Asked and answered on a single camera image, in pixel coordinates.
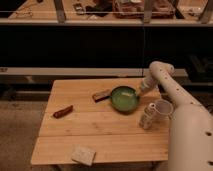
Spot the white plastic cup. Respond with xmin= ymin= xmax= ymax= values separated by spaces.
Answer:
xmin=155 ymin=99 xmax=174 ymax=120

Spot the brown sausage toy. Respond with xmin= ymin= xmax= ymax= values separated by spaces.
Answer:
xmin=52 ymin=105 xmax=73 ymax=119

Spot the dark object on shelf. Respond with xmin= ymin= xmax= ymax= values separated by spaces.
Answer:
xmin=86 ymin=2 xmax=112 ymax=17

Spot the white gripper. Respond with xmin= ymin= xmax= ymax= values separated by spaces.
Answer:
xmin=135 ymin=76 xmax=157 ymax=98

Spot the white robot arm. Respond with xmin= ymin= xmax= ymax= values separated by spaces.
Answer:
xmin=140 ymin=61 xmax=213 ymax=171

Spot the wooden brush block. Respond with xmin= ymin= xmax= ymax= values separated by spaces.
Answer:
xmin=92 ymin=90 xmax=111 ymax=102

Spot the red basket on shelf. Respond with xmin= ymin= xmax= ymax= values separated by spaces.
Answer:
xmin=113 ymin=0 xmax=175 ymax=18

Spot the green ceramic bowl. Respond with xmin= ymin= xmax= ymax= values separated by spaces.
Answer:
xmin=110 ymin=86 xmax=139 ymax=112

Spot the beige sponge block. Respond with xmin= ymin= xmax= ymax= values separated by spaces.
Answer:
xmin=71 ymin=146 xmax=96 ymax=166

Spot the wooden table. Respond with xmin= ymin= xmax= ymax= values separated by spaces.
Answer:
xmin=31 ymin=78 xmax=169 ymax=165

